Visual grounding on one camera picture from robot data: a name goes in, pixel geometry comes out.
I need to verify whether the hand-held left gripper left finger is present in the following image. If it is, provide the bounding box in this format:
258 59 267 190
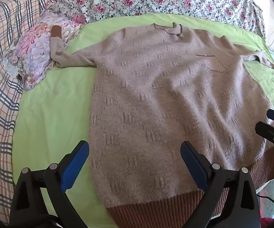
9 140 90 228

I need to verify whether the plaid blanket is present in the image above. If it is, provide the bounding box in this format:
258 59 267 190
0 0 61 219

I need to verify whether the light green bed sheet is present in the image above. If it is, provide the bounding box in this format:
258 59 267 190
11 14 274 226

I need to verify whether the pastel floral pillow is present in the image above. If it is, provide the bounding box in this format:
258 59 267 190
3 12 86 91

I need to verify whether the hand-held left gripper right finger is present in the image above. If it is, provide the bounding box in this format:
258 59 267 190
180 141 264 228

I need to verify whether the black cable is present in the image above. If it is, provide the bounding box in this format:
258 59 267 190
257 193 274 205

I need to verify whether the beige knit sweater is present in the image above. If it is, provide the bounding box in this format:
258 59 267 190
50 22 274 226

